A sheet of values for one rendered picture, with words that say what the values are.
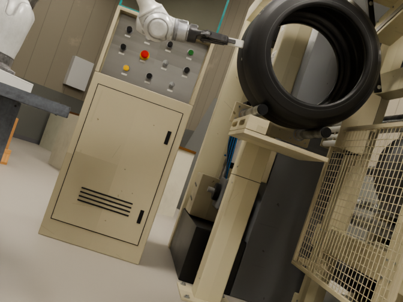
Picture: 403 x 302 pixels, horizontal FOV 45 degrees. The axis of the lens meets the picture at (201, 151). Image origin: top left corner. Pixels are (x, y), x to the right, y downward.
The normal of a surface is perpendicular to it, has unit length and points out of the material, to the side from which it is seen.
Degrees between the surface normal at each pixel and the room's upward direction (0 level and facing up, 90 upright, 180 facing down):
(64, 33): 90
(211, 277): 90
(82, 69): 90
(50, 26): 90
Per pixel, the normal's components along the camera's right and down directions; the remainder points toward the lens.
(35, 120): 0.58, 0.17
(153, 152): 0.12, 0.00
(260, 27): -0.58, -0.29
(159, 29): 0.13, 0.41
